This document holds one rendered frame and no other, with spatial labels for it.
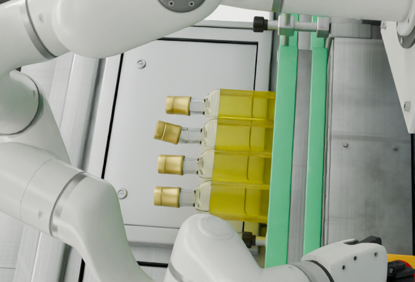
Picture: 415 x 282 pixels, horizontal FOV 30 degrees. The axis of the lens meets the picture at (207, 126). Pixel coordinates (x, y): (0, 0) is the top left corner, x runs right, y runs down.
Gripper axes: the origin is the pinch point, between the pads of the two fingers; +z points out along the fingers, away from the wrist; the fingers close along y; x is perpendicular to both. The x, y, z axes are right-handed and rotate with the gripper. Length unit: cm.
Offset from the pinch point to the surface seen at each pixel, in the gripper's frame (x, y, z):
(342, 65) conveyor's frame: 25.4, 25.3, 16.8
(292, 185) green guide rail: 24.4, 6.7, 6.1
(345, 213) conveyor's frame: 16.0, 3.8, 8.8
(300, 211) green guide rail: 22.0, 3.2, 5.7
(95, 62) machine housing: 82, 23, 5
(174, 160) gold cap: 48.6, 7.5, 1.6
